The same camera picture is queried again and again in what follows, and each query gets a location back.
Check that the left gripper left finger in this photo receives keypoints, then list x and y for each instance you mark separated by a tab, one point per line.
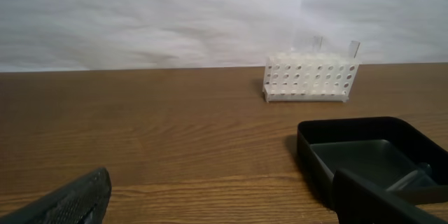
73	201

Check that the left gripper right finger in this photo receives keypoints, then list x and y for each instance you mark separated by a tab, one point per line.
364	199

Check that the clear test tube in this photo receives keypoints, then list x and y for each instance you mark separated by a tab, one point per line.
407	179
317	45
353	49

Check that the black tray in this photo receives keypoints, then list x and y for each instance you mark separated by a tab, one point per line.
364	157

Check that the white test tube rack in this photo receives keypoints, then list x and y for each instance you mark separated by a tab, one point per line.
308	77

